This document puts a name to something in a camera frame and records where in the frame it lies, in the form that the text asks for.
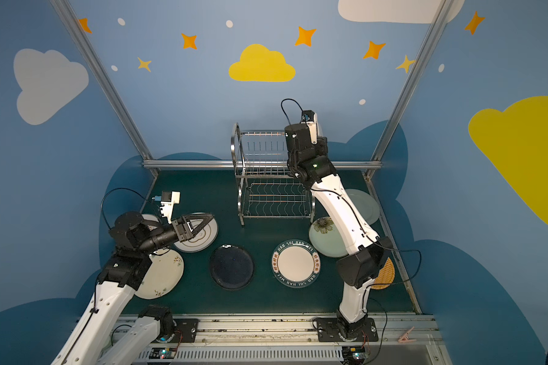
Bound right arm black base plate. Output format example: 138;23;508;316
312;317;379;342

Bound aluminium frame back rail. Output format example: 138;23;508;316
142;160;382;170

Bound aluminium frame post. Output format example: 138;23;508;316
50;0;153;160
371;0;455;169

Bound right green circuit board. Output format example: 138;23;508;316
342;347;368;365

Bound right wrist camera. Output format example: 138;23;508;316
301;109;319;141

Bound white plate gold ring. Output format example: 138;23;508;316
173;212;219;254

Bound aluminium frame left post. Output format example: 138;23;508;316
50;0;153;160

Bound left green circuit board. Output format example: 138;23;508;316
149;348;177;360

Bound pink clothes peg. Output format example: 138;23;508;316
397;326;416;344

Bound white plate green lettered rim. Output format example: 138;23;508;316
271;240;321;289

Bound black round plate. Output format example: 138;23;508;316
209;245;255;290

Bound white plate floral sprigs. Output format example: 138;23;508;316
135;249;185;300

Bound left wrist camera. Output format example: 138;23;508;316
152;191;181;223

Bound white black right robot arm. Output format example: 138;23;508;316
284;123;393;339

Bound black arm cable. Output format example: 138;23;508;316
100;188;149;231
374;248;423;288

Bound orange woven round plate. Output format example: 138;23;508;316
371;258;396;290

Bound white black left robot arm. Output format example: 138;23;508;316
53;211;214;364

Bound aluminium frame right post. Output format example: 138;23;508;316
371;0;455;169

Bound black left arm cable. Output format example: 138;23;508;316
100;188;149;231

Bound stainless steel dish rack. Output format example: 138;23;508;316
231;124;315;226

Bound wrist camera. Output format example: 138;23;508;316
152;191;181;223
301;109;319;141

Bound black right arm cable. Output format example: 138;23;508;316
374;248;423;288

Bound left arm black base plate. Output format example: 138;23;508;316
155;318;199;344

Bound green circuit board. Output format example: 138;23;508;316
342;347;368;365
149;348;177;360

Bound white plate orange sunburst edge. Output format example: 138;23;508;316
142;214;161;227

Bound plain grey-green plate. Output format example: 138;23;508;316
346;189;381;225

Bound pale green sunflower plate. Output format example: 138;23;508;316
308;217;348;258

